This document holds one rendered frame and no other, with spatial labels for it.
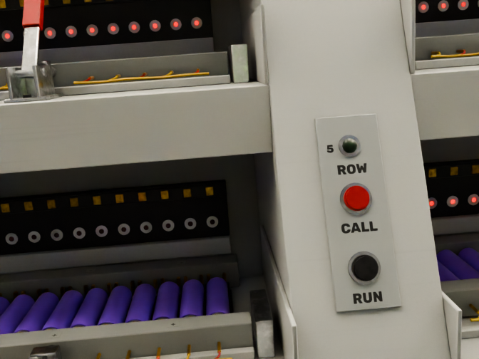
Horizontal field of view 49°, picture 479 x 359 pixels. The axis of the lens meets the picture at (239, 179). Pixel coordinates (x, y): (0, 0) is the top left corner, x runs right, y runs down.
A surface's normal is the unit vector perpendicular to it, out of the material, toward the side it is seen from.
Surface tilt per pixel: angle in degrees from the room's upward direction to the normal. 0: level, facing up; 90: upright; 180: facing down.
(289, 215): 90
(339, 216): 90
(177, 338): 112
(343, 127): 90
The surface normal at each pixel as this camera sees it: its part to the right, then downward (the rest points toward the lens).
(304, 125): 0.03, -0.15
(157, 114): 0.06, 0.22
